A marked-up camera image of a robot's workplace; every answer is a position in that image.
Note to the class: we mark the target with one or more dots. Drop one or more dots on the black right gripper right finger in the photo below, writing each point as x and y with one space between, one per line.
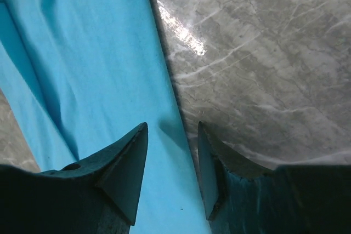
241 196

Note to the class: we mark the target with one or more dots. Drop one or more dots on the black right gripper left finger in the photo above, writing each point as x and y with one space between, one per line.
98 194

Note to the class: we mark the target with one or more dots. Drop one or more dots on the turquoise t shirt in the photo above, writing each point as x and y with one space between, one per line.
79 75

